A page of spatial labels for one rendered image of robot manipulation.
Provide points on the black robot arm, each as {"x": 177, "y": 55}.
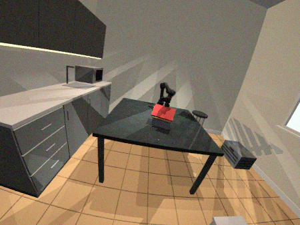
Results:
{"x": 168, "y": 90}

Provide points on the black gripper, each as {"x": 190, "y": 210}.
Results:
{"x": 168, "y": 100}

